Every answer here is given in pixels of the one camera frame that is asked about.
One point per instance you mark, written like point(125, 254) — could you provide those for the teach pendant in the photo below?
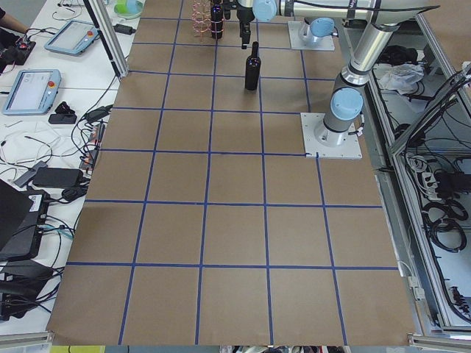
point(33, 92)
point(73, 38)

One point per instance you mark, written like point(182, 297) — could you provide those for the black laptop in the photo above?
point(22, 215)

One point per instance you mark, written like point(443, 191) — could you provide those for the teach pendant far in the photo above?
point(73, 38)

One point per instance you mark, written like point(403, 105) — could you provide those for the aluminium frame post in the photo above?
point(101, 20)

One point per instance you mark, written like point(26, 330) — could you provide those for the wine bottle in basket near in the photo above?
point(216, 19)

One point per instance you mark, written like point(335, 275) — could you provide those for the dark glass wine bottle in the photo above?
point(252, 68)

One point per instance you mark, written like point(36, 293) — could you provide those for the green plastic bowl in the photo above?
point(128, 9)

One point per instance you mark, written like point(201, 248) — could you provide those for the teach pendant near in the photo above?
point(33, 92)

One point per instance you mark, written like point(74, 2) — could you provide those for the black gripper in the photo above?
point(243, 15)

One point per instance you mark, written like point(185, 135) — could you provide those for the black power brick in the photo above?
point(57, 177)

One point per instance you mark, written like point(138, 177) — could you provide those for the black power adapter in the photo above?
point(124, 29)

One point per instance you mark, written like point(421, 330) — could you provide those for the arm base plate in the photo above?
point(325, 44)
point(320, 142)

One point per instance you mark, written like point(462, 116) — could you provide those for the copper wire wine basket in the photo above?
point(200, 16)

